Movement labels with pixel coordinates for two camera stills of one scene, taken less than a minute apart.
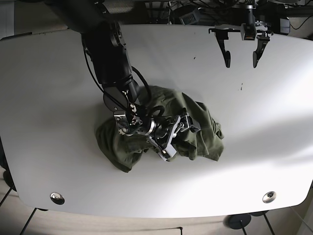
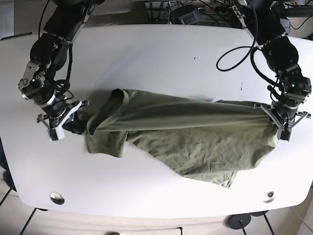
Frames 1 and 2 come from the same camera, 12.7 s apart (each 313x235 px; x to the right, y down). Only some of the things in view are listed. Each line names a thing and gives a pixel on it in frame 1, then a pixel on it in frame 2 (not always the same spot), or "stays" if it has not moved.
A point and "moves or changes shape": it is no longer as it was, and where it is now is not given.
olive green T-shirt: x=127 y=151 moves or changes shape
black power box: x=189 y=18 stays
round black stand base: x=237 y=222 stays
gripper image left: x=164 y=136 -> x=66 y=116
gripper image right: x=222 y=35 -> x=285 y=116
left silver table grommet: x=57 y=198 stays
